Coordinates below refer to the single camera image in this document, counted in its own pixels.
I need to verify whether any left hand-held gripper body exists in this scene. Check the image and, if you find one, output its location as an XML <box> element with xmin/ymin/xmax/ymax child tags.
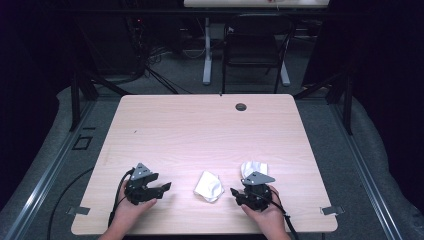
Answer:
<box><xmin>124</xmin><ymin>162</ymin><xmax>160</xmax><ymax>206</ymax></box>

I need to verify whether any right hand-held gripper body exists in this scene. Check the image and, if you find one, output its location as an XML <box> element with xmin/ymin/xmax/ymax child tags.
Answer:
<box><xmin>237</xmin><ymin>171</ymin><xmax>276</xmax><ymax>212</ymax></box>

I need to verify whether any white cloth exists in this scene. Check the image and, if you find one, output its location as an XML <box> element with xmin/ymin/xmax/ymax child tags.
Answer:
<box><xmin>193</xmin><ymin>170</ymin><xmax>225</xmax><ymax>204</ymax></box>
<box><xmin>240</xmin><ymin>160</ymin><xmax>269</xmax><ymax>179</ymax></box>

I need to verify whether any person's left hand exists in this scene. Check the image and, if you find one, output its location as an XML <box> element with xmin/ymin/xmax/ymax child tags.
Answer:
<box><xmin>111</xmin><ymin>181</ymin><xmax>158</xmax><ymax>238</ymax></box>

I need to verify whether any person's right hand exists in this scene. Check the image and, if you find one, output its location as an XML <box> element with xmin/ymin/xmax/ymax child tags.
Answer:
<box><xmin>241</xmin><ymin>185</ymin><xmax>288</xmax><ymax>240</ymax></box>

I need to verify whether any grey tape strip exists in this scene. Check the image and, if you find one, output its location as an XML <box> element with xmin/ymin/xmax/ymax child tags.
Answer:
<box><xmin>320</xmin><ymin>205</ymin><xmax>345</xmax><ymax>216</ymax></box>
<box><xmin>66</xmin><ymin>206</ymin><xmax>91</xmax><ymax>216</ymax></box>

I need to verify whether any black tape square marking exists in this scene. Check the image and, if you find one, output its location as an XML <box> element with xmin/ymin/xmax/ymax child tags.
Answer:
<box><xmin>72</xmin><ymin>135</ymin><xmax>94</xmax><ymax>151</ymax></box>

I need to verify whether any black folding chair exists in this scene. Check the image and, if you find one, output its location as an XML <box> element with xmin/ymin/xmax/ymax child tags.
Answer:
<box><xmin>221</xmin><ymin>13</ymin><xmax>298</xmax><ymax>95</ymax></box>

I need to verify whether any white desk with legs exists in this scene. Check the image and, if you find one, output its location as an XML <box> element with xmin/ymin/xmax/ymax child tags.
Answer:
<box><xmin>183</xmin><ymin>0</ymin><xmax>330</xmax><ymax>86</ymax></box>

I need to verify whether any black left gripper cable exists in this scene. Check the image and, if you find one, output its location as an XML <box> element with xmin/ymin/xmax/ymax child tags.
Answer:
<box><xmin>107</xmin><ymin>168</ymin><xmax>135</xmax><ymax>228</ymax></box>

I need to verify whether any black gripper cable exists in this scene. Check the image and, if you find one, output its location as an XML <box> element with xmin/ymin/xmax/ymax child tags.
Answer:
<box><xmin>107</xmin><ymin>168</ymin><xmax>135</xmax><ymax>228</ymax></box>
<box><xmin>256</xmin><ymin>190</ymin><xmax>300</xmax><ymax>240</ymax></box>

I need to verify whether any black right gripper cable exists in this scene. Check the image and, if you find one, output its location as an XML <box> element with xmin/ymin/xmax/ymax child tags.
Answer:
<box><xmin>256</xmin><ymin>190</ymin><xmax>300</xmax><ymax>240</ymax></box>

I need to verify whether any black metal frame stand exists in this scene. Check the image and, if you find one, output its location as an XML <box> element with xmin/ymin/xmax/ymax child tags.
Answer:
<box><xmin>293</xmin><ymin>66</ymin><xmax>354</xmax><ymax>136</ymax></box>
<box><xmin>68</xmin><ymin>59</ymin><xmax>134</xmax><ymax>132</ymax></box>

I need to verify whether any dark equipment rack with cables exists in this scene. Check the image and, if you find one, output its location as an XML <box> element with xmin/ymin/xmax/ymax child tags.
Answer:
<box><xmin>109</xmin><ymin>0</ymin><xmax>188</xmax><ymax>95</ymax></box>

